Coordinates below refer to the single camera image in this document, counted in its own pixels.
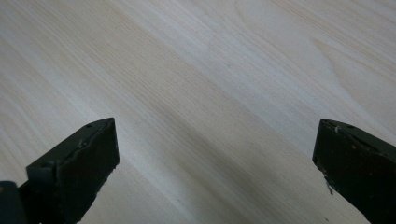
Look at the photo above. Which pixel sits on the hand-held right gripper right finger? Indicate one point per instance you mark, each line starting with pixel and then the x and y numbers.
pixel 361 168

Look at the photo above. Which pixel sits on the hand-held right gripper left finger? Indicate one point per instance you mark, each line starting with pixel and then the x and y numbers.
pixel 81 161

